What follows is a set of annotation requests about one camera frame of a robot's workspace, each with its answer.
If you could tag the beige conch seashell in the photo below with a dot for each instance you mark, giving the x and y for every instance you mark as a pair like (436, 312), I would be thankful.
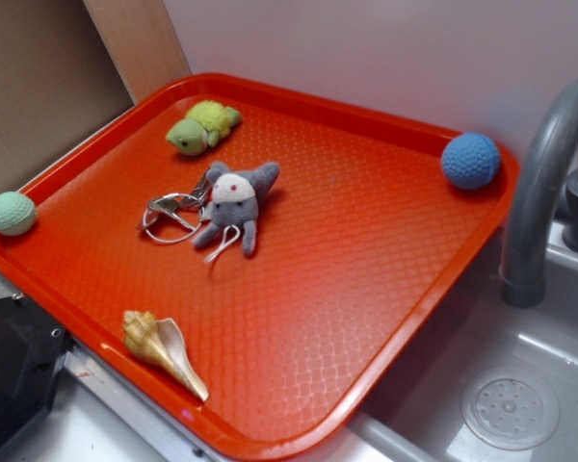
(160, 343)

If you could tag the grey plush keychain toy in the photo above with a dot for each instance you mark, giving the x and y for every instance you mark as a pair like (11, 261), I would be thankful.
(235, 202)

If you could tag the round sink drain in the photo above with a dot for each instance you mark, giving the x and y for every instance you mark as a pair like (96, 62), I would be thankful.
(510, 409)

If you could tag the light green ball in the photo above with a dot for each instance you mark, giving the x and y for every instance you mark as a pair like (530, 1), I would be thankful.
(17, 213)

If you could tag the light wooden board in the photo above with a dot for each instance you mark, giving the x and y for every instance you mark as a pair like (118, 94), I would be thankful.
(142, 43)

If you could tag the grey toy sink basin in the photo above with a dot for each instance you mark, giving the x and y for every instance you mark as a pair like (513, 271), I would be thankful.
(414, 413)

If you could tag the silver metal key clasp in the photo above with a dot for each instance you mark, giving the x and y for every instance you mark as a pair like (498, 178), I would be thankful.
(183, 208)

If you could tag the brown cardboard panel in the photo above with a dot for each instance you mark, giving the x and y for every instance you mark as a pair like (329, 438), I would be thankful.
(58, 85)

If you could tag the green plush turtle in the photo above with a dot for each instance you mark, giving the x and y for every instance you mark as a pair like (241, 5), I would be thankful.
(203, 126)

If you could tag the orange plastic tray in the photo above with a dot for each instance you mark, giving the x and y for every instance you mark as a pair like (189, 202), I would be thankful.
(357, 242)

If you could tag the grey sink faucet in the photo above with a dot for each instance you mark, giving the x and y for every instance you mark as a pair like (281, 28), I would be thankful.
(538, 199)

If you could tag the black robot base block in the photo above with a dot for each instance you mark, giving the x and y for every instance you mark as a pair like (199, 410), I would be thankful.
(32, 354)

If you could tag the blue textured ball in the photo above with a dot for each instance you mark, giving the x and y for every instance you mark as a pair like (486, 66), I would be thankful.
(470, 161)

